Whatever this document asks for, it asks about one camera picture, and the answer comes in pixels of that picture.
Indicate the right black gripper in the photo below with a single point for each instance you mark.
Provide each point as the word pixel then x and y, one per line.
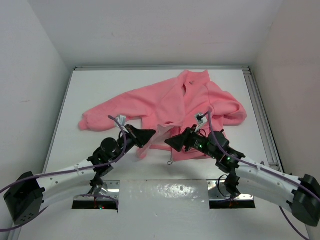
pixel 184 139

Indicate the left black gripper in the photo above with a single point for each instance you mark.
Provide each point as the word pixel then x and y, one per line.
pixel 139 136

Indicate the pink fleece jacket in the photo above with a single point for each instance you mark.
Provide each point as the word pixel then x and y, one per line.
pixel 169 107

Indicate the silver zipper pull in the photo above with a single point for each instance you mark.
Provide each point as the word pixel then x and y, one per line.
pixel 171 160

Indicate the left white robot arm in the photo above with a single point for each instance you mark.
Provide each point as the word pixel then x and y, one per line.
pixel 31 194

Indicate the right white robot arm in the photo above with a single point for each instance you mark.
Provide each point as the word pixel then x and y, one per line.
pixel 298 195

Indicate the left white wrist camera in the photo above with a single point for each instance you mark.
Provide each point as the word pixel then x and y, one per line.
pixel 121 119

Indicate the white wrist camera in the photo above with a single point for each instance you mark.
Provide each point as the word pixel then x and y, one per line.
pixel 201 120
pixel 121 119

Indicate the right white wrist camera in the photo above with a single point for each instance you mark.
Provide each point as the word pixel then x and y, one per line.
pixel 201 120

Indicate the shiny metal base plate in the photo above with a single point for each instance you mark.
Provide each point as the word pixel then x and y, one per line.
pixel 204 190

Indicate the aluminium frame rail right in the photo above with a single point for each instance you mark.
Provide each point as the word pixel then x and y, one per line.
pixel 268 140

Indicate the aluminium frame rail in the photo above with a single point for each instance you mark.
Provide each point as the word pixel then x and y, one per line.
pixel 160 67
pixel 268 140
pixel 29 111

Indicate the aluminium frame rail back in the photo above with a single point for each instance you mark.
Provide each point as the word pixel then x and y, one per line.
pixel 160 67

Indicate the aluminium frame rail left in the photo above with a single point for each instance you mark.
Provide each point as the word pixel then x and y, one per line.
pixel 29 111

